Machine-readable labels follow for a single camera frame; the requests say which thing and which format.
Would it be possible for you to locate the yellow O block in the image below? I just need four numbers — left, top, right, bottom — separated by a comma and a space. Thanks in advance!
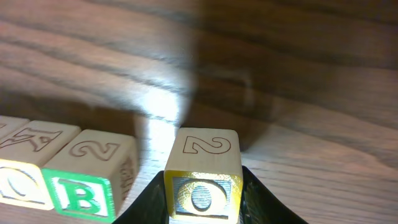
1, 121, 81, 210

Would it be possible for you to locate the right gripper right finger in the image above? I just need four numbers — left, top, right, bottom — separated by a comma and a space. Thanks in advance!
239, 166, 308, 224

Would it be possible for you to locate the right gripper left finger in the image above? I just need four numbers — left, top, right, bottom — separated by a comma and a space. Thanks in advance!
113, 171, 169, 224

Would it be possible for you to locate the green R block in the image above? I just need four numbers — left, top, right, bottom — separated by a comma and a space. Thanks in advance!
0, 116, 30, 139

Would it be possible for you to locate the green B block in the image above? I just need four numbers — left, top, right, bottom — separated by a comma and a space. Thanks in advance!
42, 129, 139, 223

